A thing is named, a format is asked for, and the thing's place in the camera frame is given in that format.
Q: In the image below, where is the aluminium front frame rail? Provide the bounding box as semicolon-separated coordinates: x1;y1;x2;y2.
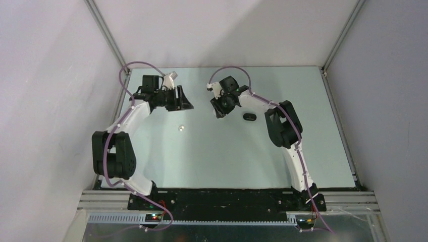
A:
78;190;381;214

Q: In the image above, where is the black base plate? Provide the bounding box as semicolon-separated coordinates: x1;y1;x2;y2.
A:
127;188;327;221

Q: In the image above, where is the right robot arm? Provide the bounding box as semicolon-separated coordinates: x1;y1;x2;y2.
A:
206;76;318;211

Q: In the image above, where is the grey slotted cable duct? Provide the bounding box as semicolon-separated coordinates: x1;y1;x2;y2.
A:
87;212;297;226

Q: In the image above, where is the black earbud charging case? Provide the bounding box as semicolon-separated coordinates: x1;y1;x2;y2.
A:
242;113;257;122

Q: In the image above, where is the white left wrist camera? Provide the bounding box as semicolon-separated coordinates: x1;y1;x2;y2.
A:
162;71;178;90

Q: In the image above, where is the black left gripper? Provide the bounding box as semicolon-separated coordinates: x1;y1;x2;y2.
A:
154;86;193;112

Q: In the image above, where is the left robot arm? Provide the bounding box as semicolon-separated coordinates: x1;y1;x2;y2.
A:
91;72;194;210

